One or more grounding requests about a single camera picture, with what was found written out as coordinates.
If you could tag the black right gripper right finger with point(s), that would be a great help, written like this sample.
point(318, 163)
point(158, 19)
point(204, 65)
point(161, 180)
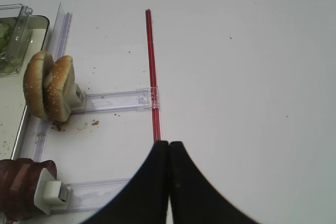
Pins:
point(193, 198)

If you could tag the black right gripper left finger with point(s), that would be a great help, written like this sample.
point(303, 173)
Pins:
point(144, 199)

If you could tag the white meat pusher block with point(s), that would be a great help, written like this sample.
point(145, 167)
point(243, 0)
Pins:
point(51, 194)

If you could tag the sliced meat patties stack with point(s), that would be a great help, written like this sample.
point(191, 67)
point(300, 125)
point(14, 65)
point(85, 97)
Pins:
point(19, 180)

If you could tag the green lettuce leaves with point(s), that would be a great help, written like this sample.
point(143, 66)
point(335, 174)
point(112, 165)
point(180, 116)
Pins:
point(7, 26)

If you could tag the right red strip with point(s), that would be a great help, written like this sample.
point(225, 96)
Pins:
point(153, 79)

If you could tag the white bun pusher block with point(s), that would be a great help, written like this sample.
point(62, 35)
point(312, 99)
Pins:
point(74, 98)

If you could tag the rear sesame bun top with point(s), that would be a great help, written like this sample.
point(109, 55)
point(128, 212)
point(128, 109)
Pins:
point(57, 84)

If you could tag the sesame bun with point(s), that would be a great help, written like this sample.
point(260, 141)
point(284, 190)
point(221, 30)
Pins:
point(57, 84)
point(33, 83)

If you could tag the metal baking tray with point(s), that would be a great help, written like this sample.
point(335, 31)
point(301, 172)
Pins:
point(13, 106)

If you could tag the front sesame bun top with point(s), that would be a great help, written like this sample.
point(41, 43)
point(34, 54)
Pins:
point(33, 83)

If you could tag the clear plastic container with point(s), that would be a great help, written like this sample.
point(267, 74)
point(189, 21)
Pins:
point(21, 33)

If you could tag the clear lower right rail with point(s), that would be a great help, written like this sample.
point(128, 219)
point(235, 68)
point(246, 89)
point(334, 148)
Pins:
point(92, 196)

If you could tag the right clear cross rail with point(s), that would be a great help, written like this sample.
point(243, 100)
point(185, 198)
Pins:
point(140, 99)

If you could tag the right clear long rail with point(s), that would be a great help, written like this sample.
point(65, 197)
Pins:
point(32, 134)

